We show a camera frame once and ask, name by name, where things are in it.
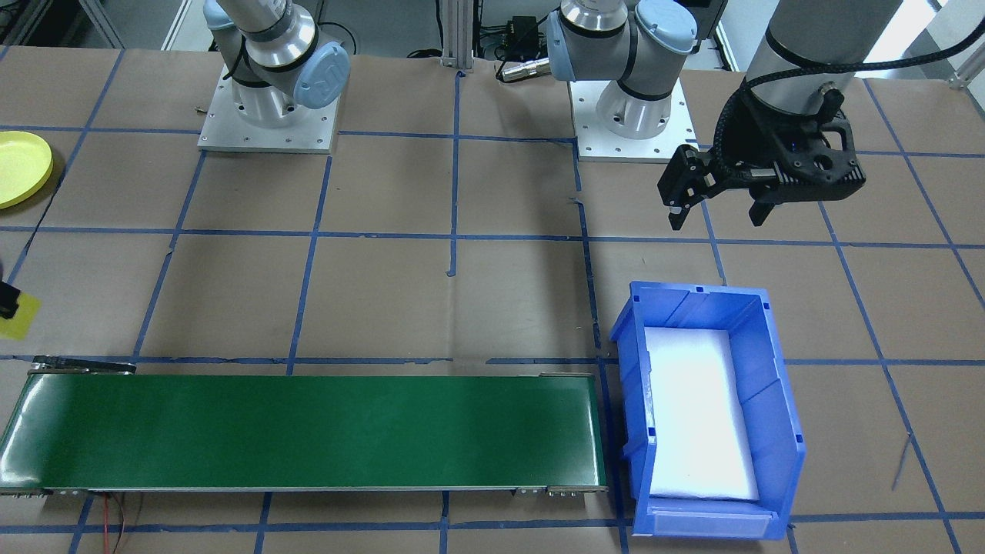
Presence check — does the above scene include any yellow cube block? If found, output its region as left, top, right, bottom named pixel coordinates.
left=0, top=291, right=42, bottom=341

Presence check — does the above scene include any yellow plate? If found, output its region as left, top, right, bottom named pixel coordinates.
left=0, top=131, right=55, bottom=210

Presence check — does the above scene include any silver cylindrical connector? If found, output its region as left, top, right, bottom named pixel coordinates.
left=496, top=55, right=551, bottom=82

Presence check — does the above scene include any blue plastic storage bin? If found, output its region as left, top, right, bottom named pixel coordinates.
left=609, top=281, right=807, bottom=541

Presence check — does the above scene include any black power adapter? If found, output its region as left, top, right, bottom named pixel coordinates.
left=500, top=15, right=543, bottom=47

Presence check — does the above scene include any green conveyor belt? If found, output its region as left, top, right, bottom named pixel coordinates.
left=0, top=355, right=609, bottom=497

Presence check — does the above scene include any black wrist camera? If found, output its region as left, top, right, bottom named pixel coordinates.
left=773, top=150, right=868, bottom=203

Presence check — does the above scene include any thin black cable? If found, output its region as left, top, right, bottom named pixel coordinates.
left=0, top=158, right=66, bottom=285

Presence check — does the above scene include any white square base plate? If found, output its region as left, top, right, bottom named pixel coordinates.
left=198, top=64, right=341, bottom=155
left=568, top=77, right=700, bottom=164

